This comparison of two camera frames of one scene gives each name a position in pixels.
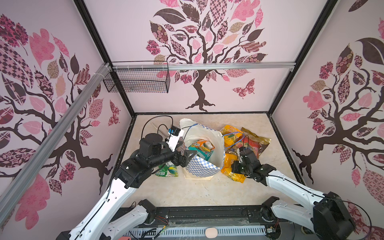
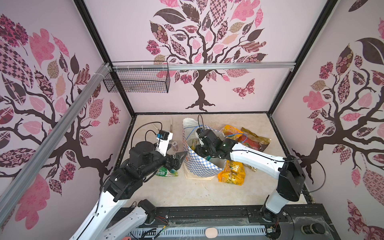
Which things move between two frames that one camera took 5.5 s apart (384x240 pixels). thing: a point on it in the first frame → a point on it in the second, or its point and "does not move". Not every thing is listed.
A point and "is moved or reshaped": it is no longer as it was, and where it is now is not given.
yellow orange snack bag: [230, 134] does not move
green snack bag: [169, 170] does not move
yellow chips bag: [226, 169] is moved or reshaped
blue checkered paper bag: [199, 168] does not move
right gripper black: [234, 167] → [198, 149]
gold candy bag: [253, 142] does not move
